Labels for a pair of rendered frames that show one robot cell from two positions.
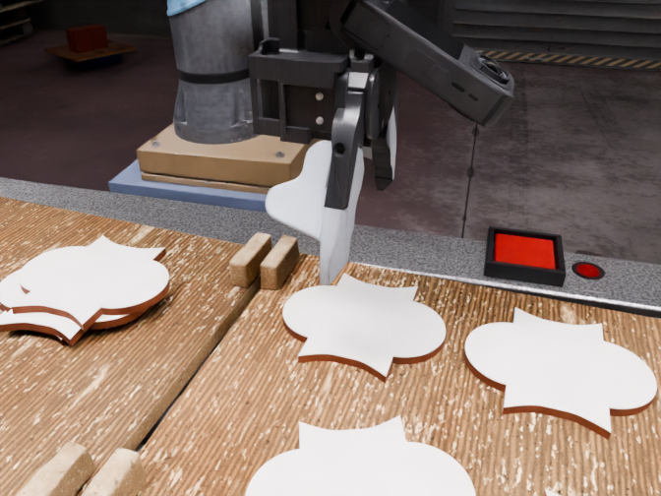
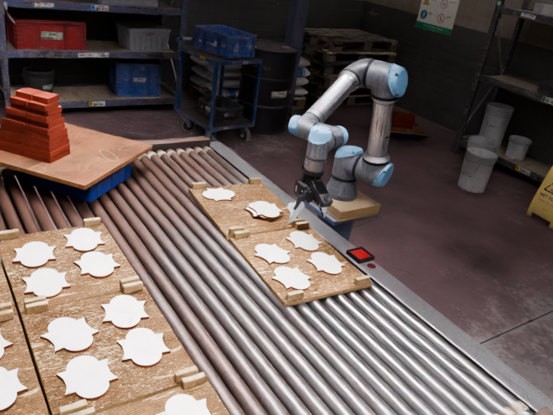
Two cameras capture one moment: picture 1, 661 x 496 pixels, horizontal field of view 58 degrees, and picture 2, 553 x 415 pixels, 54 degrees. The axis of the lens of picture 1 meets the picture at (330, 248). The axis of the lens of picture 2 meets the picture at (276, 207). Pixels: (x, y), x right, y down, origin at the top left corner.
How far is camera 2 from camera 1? 165 cm
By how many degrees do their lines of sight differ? 34
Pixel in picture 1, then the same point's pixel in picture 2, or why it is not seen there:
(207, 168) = not seen: hidden behind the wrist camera
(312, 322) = (295, 235)
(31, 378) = (244, 219)
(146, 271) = (275, 212)
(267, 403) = (274, 240)
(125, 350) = (261, 223)
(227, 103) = (338, 188)
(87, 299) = (261, 212)
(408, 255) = (336, 242)
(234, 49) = (346, 173)
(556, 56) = not seen: outside the picture
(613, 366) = (334, 268)
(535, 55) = not seen: outside the picture
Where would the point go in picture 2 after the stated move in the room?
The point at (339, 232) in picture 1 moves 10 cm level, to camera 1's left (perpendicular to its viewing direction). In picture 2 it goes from (293, 213) to (272, 202)
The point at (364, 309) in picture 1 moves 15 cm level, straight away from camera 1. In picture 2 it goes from (306, 240) to (332, 230)
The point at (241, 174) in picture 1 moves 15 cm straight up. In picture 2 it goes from (330, 209) to (336, 179)
